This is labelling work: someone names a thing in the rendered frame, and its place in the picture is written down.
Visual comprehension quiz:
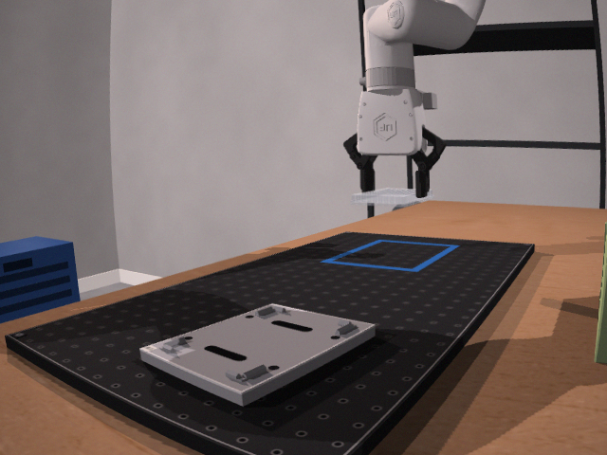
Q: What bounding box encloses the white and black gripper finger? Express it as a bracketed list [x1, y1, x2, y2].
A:
[411, 126, 447, 198]
[343, 133, 377, 192]

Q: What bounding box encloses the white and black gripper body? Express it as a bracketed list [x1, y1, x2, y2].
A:
[358, 85, 428, 155]

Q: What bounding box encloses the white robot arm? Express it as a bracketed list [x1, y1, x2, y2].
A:
[359, 0, 486, 88]

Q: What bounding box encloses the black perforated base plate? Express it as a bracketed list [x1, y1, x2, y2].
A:
[5, 231, 535, 455]

